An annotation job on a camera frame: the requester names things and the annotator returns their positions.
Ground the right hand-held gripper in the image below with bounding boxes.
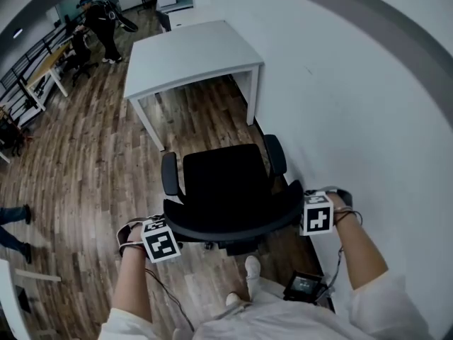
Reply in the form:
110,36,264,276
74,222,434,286
299,189,336,237

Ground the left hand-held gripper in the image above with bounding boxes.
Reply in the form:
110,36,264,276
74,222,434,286
140,217,183,264

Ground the black mesh office chair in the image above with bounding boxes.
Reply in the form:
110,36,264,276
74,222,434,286
161,134,306,257

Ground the person's left forearm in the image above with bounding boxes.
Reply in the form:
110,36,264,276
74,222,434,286
112,248,154,320

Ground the person's right forearm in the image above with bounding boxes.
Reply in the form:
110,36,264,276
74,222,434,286
334,212,389,290

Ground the person's left hand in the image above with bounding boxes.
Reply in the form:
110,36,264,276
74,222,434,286
127,224,144,246

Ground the person's right hand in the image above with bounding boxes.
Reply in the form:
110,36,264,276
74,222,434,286
330,193,352,214

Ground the black screen device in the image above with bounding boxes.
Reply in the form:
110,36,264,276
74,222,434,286
282,270,329,307

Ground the person's right shoe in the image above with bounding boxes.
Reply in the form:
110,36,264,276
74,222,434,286
244,255,262,280

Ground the person's white clothing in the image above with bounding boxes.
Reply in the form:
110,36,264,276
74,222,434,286
98,271,431,340

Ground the white table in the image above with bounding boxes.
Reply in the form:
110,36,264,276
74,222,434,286
0,259,63,340

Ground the white desk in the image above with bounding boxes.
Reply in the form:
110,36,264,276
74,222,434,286
123,19,265,152

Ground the wooden top desk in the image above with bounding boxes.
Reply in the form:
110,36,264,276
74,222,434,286
25,42,74,112

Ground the black metal railing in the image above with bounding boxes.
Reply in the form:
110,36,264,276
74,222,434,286
0,21,86,101

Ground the white low cabinet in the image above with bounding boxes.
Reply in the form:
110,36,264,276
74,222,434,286
168,4,229,32

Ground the cord bracelet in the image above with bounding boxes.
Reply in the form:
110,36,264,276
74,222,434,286
119,242,147,254
333,205,364,226

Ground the grey hand strap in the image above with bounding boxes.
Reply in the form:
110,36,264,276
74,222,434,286
316,186,354,208
116,217,147,258

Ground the thin black cable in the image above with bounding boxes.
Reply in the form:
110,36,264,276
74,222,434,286
144,266,195,332
324,245,347,292

